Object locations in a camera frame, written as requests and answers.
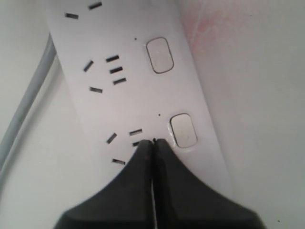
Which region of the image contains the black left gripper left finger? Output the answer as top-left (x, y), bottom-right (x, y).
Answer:
top-left (55, 140), bottom-right (154, 229)

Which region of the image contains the grey power cord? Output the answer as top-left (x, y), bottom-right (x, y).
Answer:
top-left (0, 33), bottom-right (57, 172)

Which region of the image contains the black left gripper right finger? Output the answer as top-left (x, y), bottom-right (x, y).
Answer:
top-left (152, 139), bottom-right (262, 229)

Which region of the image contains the white five-socket power strip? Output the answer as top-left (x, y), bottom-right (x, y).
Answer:
top-left (43, 0), bottom-right (233, 198)

